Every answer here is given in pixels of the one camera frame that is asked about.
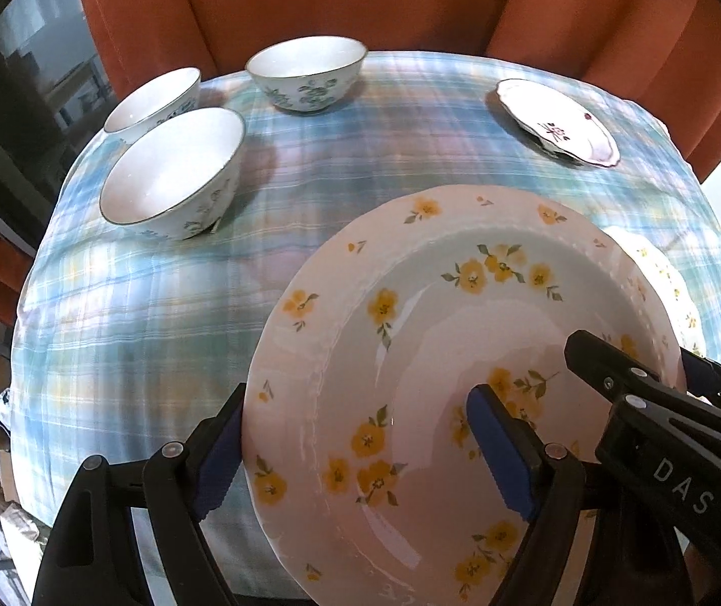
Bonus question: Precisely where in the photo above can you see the white bowl with blue flowers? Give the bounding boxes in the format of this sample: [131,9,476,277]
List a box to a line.
[103,67,202,145]
[245,36,369,116]
[100,107,248,241]

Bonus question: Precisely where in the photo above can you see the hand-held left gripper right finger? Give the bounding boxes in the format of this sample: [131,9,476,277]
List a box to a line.
[466,384,596,606]

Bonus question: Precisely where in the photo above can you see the small plate with purple flower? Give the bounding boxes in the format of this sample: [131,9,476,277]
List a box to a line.
[496,78,622,170]

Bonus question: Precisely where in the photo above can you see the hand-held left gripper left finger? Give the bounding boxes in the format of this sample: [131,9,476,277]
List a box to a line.
[32,384,249,606]

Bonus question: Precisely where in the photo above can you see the plaid pastel tablecloth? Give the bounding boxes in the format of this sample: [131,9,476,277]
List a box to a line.
[10,50,721,602]

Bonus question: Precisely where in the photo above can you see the white scalloped plate yellow flowers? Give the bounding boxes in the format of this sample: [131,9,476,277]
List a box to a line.
[606,225,706,361]

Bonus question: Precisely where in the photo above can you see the pink plate with yellow flowers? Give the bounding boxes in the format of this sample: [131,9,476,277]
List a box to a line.
[240,184,685,606]

